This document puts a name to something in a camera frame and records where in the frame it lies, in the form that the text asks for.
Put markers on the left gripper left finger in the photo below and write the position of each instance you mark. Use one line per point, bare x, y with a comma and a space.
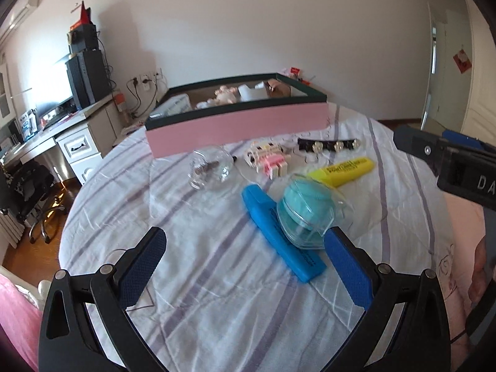
68, 341

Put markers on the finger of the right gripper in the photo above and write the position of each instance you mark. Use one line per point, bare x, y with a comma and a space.
456, 138

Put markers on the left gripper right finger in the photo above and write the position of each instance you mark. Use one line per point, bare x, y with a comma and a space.
404, 326

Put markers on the blue highlighter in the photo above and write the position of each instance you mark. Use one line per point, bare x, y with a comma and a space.
305, 264

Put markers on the yellow highlighter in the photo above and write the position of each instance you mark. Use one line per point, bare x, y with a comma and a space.
343, 172

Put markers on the pink white block figure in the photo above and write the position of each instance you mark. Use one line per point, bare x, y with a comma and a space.
267, 158

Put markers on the clear plastic ball shell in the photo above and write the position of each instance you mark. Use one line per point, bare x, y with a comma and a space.
210, 168

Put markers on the white cat shaped holder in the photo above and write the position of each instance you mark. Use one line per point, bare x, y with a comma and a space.
255, 93

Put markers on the pink building block house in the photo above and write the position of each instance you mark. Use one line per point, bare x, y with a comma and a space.
211, 103

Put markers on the clear plastic case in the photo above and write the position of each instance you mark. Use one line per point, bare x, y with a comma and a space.
172, 106

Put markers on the person's right hand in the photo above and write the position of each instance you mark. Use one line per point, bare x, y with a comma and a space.
480, 277

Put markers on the white door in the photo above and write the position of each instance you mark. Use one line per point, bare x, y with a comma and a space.
461, 89

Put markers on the pink bed blanket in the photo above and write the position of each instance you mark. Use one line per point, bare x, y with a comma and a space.
21, 321

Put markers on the pink pillow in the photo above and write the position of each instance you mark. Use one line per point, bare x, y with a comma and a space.
468, 227

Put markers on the black flower hair clip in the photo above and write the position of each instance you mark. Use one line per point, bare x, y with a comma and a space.
336, 146

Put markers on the white striped quilt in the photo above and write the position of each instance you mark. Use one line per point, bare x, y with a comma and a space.
222, 299

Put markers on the black office chair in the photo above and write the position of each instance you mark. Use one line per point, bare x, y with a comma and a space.
29, 196

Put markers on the red printed toy box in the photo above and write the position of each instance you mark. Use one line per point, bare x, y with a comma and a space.
298, 75

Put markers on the white desk with drawers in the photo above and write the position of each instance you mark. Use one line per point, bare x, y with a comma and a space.
84, 139

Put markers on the white glass door cabinet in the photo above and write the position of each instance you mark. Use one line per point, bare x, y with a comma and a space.
7, 113

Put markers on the pink and green storage box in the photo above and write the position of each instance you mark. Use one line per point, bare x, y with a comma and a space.
307, 109

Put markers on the computer monitor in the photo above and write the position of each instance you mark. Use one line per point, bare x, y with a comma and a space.
51, 87

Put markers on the black computer tower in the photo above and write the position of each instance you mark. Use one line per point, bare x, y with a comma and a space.
87, 77

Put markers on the black speaker box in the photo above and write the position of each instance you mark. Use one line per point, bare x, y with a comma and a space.
83, 38

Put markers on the white air conditioner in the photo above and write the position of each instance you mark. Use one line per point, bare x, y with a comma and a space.
18, 16

